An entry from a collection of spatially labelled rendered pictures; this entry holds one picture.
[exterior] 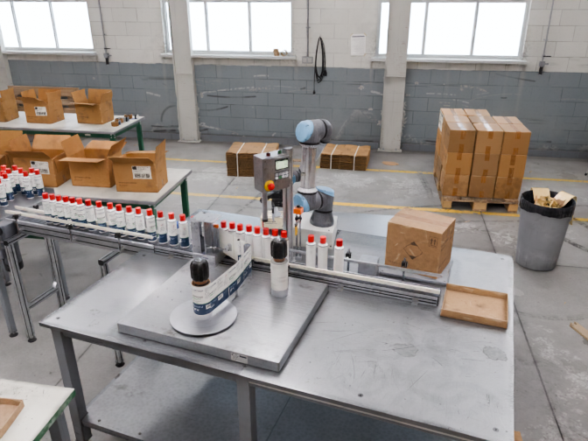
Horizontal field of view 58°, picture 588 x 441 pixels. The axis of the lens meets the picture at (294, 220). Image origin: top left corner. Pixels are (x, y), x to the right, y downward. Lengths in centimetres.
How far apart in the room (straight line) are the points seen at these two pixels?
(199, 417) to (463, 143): 411
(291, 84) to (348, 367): 635
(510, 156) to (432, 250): 334
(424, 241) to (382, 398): 100
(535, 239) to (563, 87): 381
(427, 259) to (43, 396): 191
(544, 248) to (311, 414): 278
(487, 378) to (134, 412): 180
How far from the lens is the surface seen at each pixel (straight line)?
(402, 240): 290
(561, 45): 830
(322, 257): 278
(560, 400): 371
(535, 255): 503
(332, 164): 726
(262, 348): 230
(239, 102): 846
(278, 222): 339
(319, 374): 225
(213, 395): 310
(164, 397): 313
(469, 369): 238
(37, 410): 235
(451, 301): 279
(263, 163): 272
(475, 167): 606
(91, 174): 461
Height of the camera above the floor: 228
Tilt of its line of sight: 24 degrees down
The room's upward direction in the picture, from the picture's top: straight up
